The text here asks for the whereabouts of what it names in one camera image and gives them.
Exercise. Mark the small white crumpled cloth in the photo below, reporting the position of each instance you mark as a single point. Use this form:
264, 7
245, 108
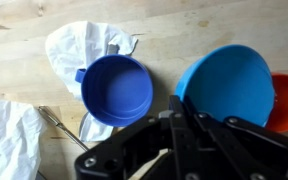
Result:
74, 46

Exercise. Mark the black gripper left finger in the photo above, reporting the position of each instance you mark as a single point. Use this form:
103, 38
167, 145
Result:
134, 150

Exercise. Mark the light blue plastic bowl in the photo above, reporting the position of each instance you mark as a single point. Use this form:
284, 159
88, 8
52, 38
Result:
230, 83

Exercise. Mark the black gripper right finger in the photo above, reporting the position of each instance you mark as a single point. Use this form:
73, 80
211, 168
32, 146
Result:
250, 150

